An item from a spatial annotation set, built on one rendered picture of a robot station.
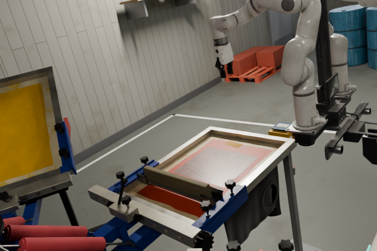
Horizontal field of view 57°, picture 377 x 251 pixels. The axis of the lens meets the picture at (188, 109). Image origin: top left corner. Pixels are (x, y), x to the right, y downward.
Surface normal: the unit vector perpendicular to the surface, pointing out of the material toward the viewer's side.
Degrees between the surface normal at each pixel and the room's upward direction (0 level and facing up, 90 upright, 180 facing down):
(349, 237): 0
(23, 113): 32
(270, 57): 90
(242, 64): 90
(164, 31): 90
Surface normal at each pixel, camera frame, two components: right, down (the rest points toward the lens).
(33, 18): 0.74, 0.07
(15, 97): -0.02, -0.65
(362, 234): -0.21, -0.92
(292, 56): -0.60, 0.39
